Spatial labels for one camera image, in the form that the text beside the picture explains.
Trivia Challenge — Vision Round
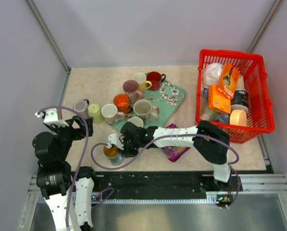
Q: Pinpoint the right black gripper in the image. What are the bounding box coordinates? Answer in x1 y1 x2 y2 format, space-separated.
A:
117 138 141 158

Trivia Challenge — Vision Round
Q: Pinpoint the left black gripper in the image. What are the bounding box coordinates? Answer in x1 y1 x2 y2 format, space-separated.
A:
48 114 92 159

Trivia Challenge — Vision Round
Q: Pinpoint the blue teal mug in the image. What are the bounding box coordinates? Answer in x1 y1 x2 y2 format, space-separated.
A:
103 145 124 166

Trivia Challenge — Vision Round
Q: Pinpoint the dark teal mug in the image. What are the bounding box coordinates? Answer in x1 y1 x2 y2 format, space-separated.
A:
128 116 144 128

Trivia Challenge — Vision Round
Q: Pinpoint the cream green mug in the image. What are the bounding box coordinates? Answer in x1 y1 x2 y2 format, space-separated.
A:
133 99 160 124

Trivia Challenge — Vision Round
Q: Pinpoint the pink cream mug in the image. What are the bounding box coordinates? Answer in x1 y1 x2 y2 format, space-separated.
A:
101 104 126 125

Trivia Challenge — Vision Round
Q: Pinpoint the orange mug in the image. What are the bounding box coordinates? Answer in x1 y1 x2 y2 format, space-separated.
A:
113 94 133 114

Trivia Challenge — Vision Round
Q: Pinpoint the pink floral mug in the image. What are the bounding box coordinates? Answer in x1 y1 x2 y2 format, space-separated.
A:
123 80 144 105

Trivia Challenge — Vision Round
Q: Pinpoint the yellow mug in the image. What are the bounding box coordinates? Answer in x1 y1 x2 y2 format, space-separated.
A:
132 73 152 92

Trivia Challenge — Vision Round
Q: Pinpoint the red mug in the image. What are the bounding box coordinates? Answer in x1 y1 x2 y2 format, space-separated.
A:
147 71 166 91

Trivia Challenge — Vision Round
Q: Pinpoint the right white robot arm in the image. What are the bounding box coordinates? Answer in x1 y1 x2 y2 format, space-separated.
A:
118 121 232 191

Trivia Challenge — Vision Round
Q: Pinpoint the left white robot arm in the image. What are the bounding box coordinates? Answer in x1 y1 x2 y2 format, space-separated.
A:
32 116 99 231

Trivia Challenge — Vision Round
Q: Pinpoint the mauve grey mug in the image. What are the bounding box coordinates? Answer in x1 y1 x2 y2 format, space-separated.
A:
73 99 89 119

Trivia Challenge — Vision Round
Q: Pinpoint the light green mug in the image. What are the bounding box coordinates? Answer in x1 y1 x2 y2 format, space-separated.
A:
87 103 104 124

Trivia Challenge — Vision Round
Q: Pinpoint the purple snack bag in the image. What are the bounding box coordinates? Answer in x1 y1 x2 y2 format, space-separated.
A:
161 123 192 163

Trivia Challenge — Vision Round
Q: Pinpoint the green floral tray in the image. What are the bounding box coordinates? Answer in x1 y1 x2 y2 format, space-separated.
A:
107 79 186 131

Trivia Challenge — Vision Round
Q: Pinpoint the small orange box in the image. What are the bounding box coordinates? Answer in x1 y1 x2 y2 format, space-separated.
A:
208 84 231 114

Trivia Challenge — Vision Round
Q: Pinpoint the white plastic bag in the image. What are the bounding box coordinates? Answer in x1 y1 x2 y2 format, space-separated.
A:
202 63 224 89

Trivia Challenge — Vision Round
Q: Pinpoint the tape roll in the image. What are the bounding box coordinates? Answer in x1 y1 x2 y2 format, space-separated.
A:
229 109 247 127

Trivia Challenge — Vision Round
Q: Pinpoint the tall orange box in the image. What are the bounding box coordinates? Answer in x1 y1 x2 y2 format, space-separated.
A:
218 63 240 100

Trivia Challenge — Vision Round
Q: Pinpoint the black label cup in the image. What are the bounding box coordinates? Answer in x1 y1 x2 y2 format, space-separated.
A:
231 89 249 114

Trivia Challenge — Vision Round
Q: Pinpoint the red plastic basket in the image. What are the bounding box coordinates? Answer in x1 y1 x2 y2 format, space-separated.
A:
195 49 275 144

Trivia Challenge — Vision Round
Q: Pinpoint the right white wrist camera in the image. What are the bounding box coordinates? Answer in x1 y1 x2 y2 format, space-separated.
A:
106 133 124 150

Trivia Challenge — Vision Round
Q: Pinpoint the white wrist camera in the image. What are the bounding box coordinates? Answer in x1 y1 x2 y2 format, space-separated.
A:
35 108 69 132
106 133 124 150

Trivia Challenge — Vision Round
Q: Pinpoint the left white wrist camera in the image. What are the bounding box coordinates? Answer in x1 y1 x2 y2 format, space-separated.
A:
35 108 69 132

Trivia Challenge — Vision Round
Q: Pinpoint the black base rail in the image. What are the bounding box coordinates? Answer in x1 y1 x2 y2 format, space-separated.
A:
93 171 239 200

